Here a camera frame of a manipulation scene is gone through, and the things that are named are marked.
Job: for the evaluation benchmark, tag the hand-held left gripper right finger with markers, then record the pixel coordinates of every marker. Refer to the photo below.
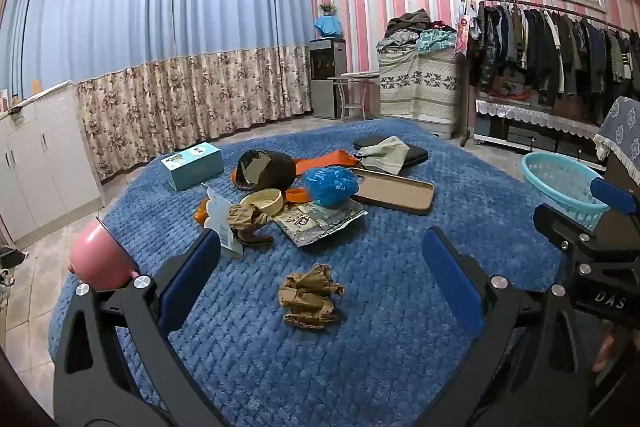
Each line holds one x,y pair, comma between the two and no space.
450,282

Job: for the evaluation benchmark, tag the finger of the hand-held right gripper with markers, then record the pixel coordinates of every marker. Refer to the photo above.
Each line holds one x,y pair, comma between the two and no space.
560,227
612,197

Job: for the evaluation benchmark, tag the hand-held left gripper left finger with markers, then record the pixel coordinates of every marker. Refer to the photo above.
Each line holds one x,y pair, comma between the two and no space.
192,282

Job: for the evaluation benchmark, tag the light blue laundry basket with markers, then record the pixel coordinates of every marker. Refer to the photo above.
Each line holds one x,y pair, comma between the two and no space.
560,187

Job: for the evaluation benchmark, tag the blue plastic bag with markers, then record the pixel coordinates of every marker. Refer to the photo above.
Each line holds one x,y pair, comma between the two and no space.
330,187

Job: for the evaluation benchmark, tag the person's right hand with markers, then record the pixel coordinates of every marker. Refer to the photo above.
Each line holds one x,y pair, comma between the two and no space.
604,352

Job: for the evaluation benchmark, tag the small orange object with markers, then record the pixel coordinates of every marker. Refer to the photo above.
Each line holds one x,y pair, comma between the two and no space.
201,213

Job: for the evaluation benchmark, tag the white paper card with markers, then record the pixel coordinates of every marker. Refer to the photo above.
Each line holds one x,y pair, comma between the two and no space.
220,217

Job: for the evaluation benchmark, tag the blue floral furniture cloth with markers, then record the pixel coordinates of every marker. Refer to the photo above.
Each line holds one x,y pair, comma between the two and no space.
622,127

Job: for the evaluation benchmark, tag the pink bowl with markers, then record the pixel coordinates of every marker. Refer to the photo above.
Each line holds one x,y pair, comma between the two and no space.
97,252

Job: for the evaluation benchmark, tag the beige paper bowl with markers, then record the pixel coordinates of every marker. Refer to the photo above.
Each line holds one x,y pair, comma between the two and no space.
262,203

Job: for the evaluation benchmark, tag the teal cardboard box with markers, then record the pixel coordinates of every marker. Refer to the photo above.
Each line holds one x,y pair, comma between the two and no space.
195,167

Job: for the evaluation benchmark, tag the blue fluffy blanket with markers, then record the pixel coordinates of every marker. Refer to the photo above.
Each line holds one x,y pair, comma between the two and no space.
350,347

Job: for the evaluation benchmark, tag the low cabinet with lace cloth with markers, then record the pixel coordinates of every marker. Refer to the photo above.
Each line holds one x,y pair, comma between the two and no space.
525,112

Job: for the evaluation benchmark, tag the black flat case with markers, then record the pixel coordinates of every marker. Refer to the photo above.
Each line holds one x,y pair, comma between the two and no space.
417,154

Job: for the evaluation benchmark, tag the dark crumpled bag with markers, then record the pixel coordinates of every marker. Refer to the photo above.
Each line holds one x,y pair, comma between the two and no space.
272,169

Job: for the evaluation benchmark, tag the silver foil packet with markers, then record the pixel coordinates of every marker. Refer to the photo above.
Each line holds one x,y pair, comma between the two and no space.
320,224

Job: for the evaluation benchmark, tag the grey-green cloth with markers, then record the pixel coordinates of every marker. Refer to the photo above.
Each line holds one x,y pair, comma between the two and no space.
387,154

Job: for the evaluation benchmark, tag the row of hanging clothes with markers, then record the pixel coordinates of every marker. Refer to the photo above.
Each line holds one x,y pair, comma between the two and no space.
550,52

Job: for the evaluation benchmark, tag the white cabinet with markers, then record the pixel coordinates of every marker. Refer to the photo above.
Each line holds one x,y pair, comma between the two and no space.
45,157

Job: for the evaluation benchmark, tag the patterned cloth covered cabinet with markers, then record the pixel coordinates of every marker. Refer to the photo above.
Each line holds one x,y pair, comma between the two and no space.
417,82

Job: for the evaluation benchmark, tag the metal clothes rack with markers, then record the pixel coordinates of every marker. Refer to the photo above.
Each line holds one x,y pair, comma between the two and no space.
525,3

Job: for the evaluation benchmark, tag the pink hanging packet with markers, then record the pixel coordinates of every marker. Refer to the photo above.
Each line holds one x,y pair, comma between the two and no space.
464,32

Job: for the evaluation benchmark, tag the small folding table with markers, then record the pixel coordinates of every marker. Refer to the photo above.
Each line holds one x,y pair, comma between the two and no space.
357,78

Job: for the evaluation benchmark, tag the grey water dispenser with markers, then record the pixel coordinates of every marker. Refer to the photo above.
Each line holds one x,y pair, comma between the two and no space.
327,82

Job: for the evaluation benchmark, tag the pile of clothes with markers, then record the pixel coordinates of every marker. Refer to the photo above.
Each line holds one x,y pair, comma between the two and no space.
410,27

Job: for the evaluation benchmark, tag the blue floral curtain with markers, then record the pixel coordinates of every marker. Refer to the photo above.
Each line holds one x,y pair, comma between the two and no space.
175,32

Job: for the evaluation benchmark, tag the blue covered water bottle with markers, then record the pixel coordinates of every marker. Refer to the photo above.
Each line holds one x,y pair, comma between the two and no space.
329,27

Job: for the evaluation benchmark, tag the small potted plant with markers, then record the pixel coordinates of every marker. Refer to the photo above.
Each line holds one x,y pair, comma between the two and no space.
327,9

